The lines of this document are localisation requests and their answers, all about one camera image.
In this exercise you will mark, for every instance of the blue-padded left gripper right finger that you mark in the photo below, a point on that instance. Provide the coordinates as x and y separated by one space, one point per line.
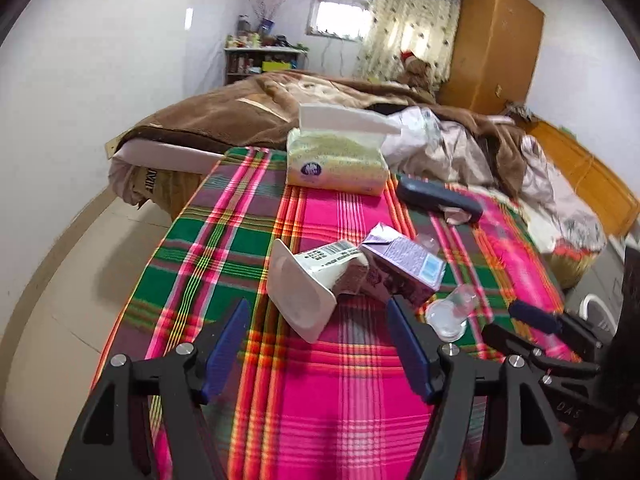
521 440

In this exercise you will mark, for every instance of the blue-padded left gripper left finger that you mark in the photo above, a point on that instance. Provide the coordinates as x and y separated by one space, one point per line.
112 438

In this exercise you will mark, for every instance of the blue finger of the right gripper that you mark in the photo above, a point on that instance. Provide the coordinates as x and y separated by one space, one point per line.
568 327

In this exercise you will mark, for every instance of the strawberry milk carton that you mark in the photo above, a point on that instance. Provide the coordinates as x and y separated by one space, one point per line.
374 278

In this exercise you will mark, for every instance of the white trash bin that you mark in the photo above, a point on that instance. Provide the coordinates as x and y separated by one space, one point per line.
594 310

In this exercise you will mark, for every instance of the clear plastic bottle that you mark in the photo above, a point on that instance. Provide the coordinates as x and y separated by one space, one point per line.
448 316

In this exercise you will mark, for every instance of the wooden bed headboard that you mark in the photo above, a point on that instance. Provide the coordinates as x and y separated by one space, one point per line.
597 185

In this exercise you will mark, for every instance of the purple milk carton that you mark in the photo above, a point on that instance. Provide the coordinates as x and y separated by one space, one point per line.
421 271

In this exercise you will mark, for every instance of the dark blue glasses case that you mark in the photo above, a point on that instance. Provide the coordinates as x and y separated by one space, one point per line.
435 197

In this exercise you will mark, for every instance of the white crumpled bedsheet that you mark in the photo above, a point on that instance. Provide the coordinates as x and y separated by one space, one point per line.
492 155

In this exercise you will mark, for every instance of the plaid colourful table cloth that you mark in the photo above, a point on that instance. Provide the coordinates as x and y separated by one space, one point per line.
342 407

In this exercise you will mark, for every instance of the white yogurt cup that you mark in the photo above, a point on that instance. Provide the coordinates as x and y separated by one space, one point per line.
305 286

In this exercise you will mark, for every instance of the green tissue pack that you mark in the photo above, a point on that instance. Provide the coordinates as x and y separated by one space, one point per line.
339 148

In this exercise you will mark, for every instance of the teddy bear with red hat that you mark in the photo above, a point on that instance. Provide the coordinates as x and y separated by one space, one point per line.
415 73

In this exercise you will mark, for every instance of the wooden wardrobe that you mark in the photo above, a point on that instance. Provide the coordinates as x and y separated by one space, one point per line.
495 55

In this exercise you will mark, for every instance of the patterned window curtain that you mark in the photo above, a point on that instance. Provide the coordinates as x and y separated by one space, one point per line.
425 28

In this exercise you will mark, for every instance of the small window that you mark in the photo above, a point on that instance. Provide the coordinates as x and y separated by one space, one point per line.
348 20

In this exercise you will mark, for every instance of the white wall shelf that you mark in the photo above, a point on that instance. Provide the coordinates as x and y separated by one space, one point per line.
250 52

